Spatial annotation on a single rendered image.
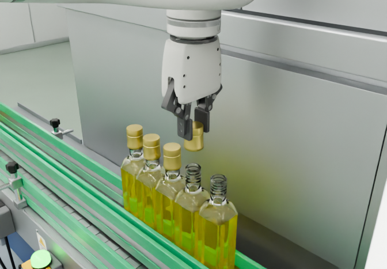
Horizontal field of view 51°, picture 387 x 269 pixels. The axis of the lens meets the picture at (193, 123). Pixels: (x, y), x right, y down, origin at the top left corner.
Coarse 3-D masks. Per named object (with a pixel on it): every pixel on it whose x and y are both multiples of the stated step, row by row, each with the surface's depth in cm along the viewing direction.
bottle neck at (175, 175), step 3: (165, 171) 79; (168, 171) 78; (171, 171) 77; (174, 171) 77; (177, 171) 78; (165, 174) 79; (168, 174) 78; (171, 174) 78; (174, 174) 78; (177, 174) 78; (165, 177) 79; (168, 177) 78; (171, 177) 78; (174, 177) 78; (177, 177) 79
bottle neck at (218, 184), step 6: (216, 174) 72; (216, 180) 72; (222, 180) 71; (210, 186) 71; (216, 186) 70; (222, 186) 70; (210, 192) 71; (216, 192) 70; (222, 192) 70; (210, 198) 72; (216, 198) 71; (222, 198) 71; (216, 204) 71; (222, 204) 71
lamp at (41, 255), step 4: (36, 252) 94; (40, 252) 94; (44, 252) 94; (48, 252) 95; (32, 256) 93; (36, 256) 93; (40, 256) 93; (44, 256) 93; (48, 256) 94; (32, 260) 92; (36, 260) 92; (40, 260) 92; (44, 260) 93; (48, 260) 94; (32, 264) 93; (36, 264) 92; (40, 264) 92; (44, 264) 93; (48, 264) 94; (32, 268) 93; (36, 268) 93; (40, 268) 93; (44, 268) 93
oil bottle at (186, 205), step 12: (180, 192) 76; (204, 192) 76; (180, 204) 76; (192, 204) 74; (180, 216) 77; (192, 216) 74; (180, 228) 78; (192, 228) 75; (180, 240) 79; (192, 240) 77; (192, 252) 78
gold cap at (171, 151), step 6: (168, 144) 77; (174, 144) 77; (168, 150) 75; (174, 150) 75; (180, 150) 76; (168, 156) 76; (174, 156) 76; (180, 156) 77; (168, 162) 76; (174, 162) 76; (180, 162) 78; (168, 168) 77; (174, 168) 77
